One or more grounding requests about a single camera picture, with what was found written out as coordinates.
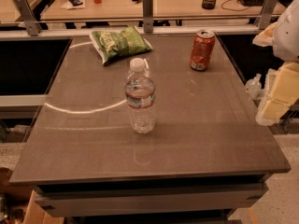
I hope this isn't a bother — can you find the grey metal bracket left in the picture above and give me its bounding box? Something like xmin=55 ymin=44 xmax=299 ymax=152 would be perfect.
xmin=13 ymin=0 xmax=41 ymax=36

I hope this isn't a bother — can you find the grey metal bracket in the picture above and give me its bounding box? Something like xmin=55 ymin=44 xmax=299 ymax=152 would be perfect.
xmin=13 ymin=0 xmax=41 ymax=36
xmin=254 ymin=0 xmax=278 ymax=30
xmin=142 ymin=0 xmax=153 ymax=33

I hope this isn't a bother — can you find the green chip bag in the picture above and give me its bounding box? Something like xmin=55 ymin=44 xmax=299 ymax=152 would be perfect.
xmin=90 ymin=27 xmax=152 ymax=65

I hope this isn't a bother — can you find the orange soda can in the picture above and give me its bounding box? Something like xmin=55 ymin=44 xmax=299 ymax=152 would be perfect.
xmin=190 ymin=30 xmax=215 ymax=71

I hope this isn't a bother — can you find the black cable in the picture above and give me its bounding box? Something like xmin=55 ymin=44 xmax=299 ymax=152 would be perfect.
xmin=221 ymin=0 xmax=251 ymax=12

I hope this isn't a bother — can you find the grey metal bracket middle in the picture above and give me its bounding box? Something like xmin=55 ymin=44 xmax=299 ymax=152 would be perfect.
xmin=142 ymin=0 xmax=153 ymax=33

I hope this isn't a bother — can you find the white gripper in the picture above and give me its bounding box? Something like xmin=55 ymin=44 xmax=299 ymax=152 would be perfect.
xmin=252 ymin=0 xmax=299 ymax=126

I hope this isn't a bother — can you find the black mesh cup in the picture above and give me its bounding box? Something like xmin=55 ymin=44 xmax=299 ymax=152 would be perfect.
xmin=202 ymin=0 xmax=217 ymax=9

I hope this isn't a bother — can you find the clear plastic water bottle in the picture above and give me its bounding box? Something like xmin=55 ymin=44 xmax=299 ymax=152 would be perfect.
xmin=124 ymin=58 xmax=156 ymax=133

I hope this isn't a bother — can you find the cardboard box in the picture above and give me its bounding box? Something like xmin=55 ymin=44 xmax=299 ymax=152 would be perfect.
xmin=23 ymin=191 xmax=64 ymax=224

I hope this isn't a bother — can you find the clear sanitizer bottle left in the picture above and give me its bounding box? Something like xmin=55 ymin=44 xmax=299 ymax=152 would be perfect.
xmin=245 ymin=74 xmax=262 ymax=99

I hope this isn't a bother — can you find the grey metal bracket right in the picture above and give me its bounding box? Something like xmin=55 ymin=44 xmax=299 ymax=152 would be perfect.
xmin=254 ymin=0 xmax=278 ymax=30

